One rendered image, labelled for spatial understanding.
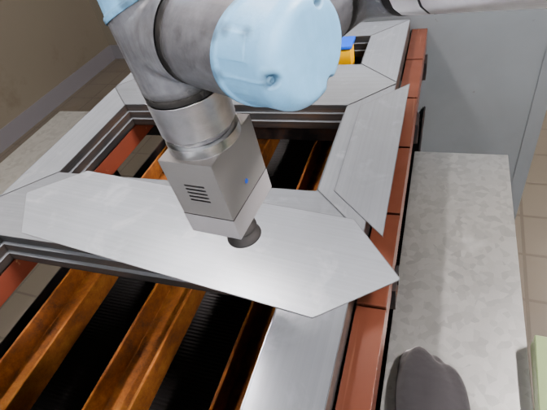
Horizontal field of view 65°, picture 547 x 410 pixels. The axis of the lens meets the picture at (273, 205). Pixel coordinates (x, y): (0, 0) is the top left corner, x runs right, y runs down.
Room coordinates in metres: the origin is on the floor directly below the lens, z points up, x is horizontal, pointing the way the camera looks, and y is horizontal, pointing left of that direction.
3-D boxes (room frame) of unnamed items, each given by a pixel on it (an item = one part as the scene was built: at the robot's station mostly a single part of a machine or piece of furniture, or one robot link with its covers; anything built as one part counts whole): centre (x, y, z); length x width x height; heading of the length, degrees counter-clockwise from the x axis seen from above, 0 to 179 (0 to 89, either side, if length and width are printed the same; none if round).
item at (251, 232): (0.37, 0.04, 0.98); 0.04 x 0.04 x 0.02
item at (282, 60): (0.30, -0.02, 1.23); 0.11 x 0.11 x 0.08; 39
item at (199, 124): (0.37, 0.05, 1.15); 0.08 x 0.08 x 0.05
